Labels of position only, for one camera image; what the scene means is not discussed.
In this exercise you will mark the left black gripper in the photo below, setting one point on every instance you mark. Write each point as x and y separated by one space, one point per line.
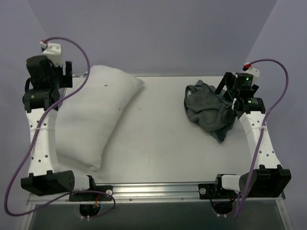
68 74

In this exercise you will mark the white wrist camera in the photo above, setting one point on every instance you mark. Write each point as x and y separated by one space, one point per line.
53 52
248 68

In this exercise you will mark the white pillow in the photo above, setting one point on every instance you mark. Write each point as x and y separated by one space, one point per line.
86 120

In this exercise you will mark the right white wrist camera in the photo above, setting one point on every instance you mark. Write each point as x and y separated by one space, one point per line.
248 68

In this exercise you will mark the zebra and green pillowcase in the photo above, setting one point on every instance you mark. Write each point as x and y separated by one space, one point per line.
208 110

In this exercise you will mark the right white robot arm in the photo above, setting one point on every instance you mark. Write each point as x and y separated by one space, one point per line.
266 178

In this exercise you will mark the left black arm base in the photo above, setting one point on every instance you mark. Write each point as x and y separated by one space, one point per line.
95 196

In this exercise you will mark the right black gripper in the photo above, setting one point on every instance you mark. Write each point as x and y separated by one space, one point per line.
228 80

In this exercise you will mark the aluminium mounting rail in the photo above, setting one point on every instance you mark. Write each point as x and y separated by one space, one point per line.
138 193

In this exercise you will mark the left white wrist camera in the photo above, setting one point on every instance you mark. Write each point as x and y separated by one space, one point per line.
53 52

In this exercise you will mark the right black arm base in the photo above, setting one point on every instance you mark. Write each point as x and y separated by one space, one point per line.
221 200

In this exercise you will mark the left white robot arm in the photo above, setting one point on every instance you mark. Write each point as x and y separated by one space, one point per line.
45 176

